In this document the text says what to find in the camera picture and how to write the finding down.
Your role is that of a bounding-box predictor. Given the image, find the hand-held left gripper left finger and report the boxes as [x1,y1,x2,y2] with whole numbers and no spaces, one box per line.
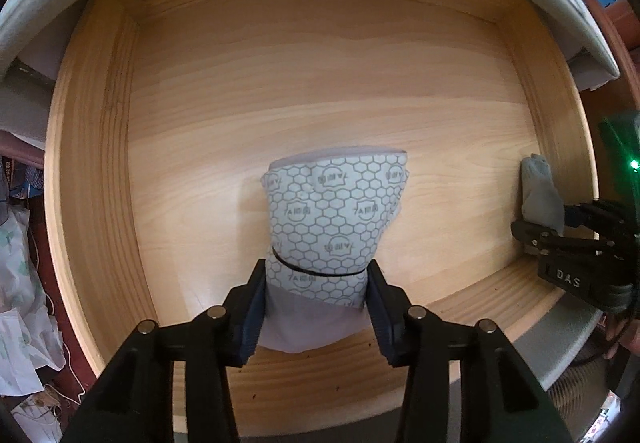
[60,259,267,443]

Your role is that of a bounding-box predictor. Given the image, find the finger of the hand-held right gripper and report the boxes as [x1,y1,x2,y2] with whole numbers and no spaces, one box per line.
[511,219,601,255]
[565,200,633,230]

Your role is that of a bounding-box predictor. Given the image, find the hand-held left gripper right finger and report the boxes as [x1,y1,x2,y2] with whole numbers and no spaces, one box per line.
[366,259,573,443]

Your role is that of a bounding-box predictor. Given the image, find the grey ribbed underwear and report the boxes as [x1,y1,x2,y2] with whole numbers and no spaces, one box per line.
[521,153,567,235]

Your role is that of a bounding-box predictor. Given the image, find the grey hexagon-patterned underwear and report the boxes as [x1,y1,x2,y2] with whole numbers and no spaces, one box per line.
[260,146,412,354]

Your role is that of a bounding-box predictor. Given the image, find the wooden drawer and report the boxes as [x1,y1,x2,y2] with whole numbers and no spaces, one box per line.
[44,0,601,439]

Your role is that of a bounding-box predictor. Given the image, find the person's right hand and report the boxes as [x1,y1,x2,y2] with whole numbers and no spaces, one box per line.
[602,313,640,359]

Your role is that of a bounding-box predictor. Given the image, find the white plastic bag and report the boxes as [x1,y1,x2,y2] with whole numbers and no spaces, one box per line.
[0,203,66,396]

